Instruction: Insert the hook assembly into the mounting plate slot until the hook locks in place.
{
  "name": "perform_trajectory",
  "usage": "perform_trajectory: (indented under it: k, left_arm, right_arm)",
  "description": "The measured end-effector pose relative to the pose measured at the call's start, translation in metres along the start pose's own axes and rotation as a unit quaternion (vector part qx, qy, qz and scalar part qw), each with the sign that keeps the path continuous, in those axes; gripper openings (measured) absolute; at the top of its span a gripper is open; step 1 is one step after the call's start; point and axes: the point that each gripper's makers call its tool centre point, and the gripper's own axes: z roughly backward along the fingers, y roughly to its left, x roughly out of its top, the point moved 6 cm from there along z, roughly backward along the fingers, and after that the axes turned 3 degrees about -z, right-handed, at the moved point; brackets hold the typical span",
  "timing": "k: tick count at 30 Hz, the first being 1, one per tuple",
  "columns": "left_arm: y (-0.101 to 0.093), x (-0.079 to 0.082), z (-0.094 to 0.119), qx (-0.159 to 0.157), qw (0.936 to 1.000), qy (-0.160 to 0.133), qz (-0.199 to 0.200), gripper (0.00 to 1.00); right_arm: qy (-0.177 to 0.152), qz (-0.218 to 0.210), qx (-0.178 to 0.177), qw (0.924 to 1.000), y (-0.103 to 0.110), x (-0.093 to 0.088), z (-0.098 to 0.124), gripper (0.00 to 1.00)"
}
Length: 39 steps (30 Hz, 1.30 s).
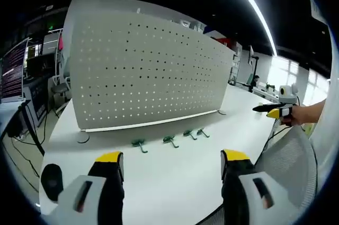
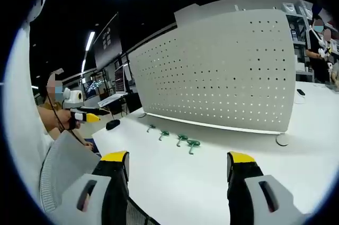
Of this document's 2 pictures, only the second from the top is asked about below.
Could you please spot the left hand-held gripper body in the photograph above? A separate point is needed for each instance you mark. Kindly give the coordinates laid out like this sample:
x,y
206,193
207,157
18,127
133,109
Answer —
x,y
75,99

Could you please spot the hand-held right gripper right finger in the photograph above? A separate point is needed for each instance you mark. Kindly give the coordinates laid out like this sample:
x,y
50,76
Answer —
x,y
254,209

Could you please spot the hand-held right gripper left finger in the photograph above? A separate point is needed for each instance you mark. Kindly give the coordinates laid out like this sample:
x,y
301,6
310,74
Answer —
x,y
88,209

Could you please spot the green hook assembly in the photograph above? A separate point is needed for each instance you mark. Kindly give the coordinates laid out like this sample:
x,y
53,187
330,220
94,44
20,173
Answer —
x,y
164,133
194,144
151,127
182,137

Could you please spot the grey perforated mounting plate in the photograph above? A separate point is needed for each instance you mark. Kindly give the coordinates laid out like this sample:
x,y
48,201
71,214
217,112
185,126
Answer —
x,y
212,76

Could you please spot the white background table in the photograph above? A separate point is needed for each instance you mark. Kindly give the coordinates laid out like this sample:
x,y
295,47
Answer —
x,y
111,100

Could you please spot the person's brown shirt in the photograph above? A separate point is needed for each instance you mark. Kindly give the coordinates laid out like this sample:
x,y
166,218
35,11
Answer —
x,y
54,104

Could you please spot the black oval device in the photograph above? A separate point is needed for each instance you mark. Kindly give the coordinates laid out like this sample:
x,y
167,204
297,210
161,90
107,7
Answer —
x,y
112,125

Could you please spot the screen with blue graphics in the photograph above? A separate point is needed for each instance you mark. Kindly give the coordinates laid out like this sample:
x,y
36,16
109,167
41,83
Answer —
x,y
93,85

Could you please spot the person's head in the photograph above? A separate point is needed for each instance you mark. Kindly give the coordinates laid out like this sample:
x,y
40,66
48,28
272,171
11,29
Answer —
x,y
43,90

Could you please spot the ceiling light strip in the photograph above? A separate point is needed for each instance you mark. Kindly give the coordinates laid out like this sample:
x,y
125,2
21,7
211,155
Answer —
x,y
83,65
90,41

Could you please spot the grey mesh chair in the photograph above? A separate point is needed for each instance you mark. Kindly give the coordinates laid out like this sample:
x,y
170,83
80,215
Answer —
x,y
76,156

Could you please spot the black mesh chair seat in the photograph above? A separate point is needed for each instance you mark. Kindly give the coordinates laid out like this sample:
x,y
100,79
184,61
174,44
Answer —
x,y
140,214

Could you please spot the dark hanging banner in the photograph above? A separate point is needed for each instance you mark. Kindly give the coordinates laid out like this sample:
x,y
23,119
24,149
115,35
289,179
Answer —
x,y
107,45

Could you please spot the small black device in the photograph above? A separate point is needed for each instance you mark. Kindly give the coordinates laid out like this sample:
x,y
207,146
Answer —
x,y
301,92

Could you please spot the white panel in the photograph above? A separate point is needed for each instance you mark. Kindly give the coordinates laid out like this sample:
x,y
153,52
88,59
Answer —
x,y
225,6

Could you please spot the grey storage shelf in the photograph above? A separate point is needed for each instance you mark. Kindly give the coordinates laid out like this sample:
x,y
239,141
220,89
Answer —
x,y
298,37

